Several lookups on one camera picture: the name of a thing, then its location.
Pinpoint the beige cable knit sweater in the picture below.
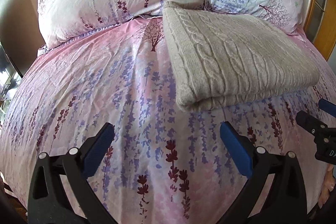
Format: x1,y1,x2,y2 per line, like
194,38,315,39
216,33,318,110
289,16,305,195
163,2,319,111

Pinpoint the right hand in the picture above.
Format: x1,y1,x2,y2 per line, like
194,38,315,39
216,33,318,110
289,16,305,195
318,164,335,208

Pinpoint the pink floral bed sheet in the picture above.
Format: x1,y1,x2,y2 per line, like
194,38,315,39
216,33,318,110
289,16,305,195
1,19,335,223

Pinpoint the wooden headboard frame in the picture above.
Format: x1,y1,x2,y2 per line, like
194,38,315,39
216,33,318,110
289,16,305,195
284,0,336,62

